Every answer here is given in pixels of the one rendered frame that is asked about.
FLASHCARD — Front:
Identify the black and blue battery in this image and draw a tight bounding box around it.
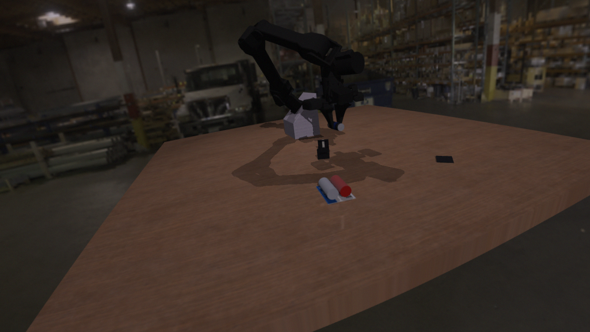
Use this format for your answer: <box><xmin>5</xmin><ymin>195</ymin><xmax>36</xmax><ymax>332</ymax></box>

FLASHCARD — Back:
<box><xmin>333</xmin><ymin>122</ymin><xmax>344</xmax><ymax>131</ymax></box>

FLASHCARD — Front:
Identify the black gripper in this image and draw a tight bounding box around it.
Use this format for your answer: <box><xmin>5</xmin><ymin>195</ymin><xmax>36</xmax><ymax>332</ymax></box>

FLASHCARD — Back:
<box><xmin>302</xmin><ymin>76</ymin><xmax>364</xmax><ymax>129</ymax></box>

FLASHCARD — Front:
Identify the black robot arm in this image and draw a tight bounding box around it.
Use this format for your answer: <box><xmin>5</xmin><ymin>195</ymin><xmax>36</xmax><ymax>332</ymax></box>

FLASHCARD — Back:
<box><xmin>238</xmin><ymin>19</ymin><xmax>365</xmax><ymax>114</ymax></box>

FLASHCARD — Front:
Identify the black battery holder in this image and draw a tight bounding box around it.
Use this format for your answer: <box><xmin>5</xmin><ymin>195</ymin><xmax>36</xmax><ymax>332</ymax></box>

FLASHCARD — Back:
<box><xmin>317</xmin><ymin>139</ymin><xmax>330</xmax><ymax>160</ymax></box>

